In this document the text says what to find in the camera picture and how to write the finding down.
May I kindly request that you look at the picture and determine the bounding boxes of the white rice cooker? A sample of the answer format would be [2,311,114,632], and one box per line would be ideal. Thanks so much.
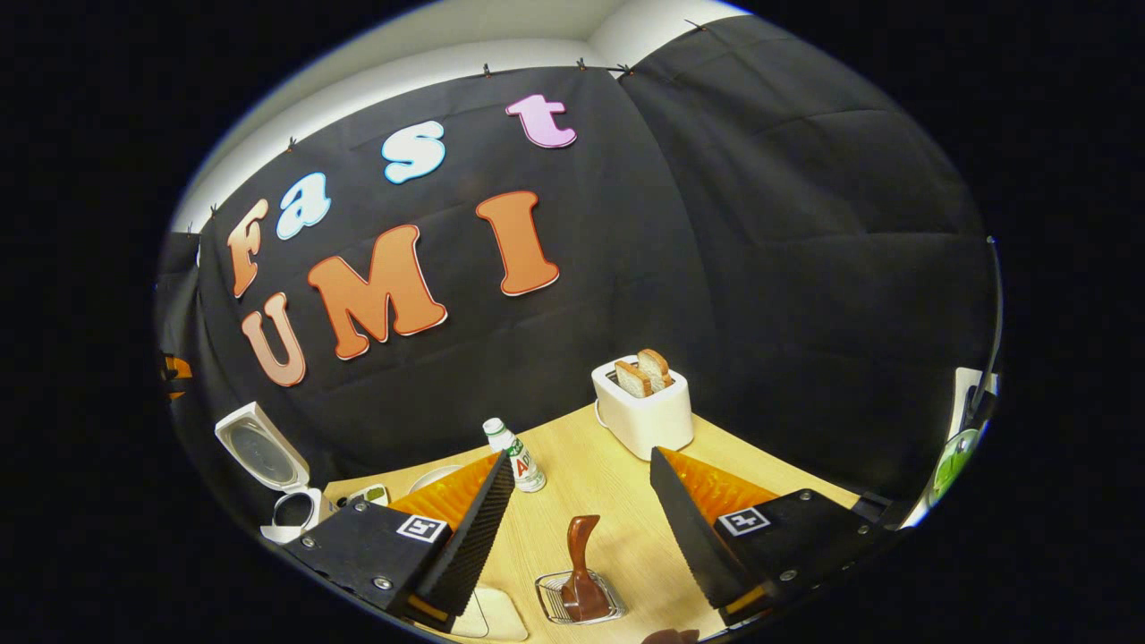
[215,402,336,545]

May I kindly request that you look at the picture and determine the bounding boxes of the black backdrop cloth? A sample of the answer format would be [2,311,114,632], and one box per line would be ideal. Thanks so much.
[157,13,998,529]

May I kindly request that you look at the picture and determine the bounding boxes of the white oval plate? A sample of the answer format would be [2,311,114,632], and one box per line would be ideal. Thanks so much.
[407,463,466,495]

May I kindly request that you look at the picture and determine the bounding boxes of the brown wooden spoon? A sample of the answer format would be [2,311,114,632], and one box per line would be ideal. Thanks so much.
[560,514,612,623]

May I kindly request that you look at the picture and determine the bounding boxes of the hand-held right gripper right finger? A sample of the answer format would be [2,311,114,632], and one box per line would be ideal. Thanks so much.
[649,445,895,631]

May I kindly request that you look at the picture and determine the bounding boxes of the white drink bottle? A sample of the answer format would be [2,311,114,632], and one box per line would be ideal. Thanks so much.
[483,418,547,494]

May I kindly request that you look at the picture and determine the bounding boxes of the metal wire chopstick holder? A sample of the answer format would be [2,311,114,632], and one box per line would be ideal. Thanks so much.
[535,570,627,625]

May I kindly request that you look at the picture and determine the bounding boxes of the white toaster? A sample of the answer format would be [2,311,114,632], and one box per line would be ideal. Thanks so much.
[590,356,694,462]

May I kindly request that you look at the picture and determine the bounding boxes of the green printed card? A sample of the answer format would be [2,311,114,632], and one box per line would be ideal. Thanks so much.
[930,428,980,506]

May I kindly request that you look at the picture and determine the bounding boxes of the thin dark stand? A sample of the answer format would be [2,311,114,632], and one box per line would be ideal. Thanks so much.
[980,237,1003,421]

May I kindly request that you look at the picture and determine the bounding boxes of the toasted bread slice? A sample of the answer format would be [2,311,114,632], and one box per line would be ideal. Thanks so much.
[637,349,674,393]
[615,360,654,399]

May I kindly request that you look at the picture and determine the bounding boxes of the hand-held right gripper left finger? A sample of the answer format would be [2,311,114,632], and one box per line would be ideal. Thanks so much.
[277,452,517,633]

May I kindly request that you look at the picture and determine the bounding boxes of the white paper sheet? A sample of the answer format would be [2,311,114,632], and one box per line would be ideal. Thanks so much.
[948,367,998,439]

